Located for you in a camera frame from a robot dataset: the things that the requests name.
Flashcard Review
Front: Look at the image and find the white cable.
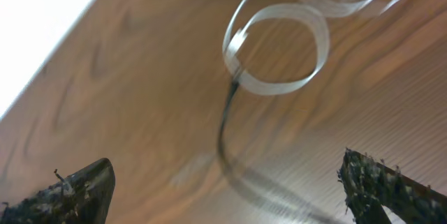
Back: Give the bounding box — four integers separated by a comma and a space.
221, 0, 422, 96

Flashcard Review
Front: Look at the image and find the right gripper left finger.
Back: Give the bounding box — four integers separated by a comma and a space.
1, 158, 115, 224

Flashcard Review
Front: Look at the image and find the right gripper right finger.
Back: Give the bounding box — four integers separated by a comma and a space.
337, 149, 446, 224

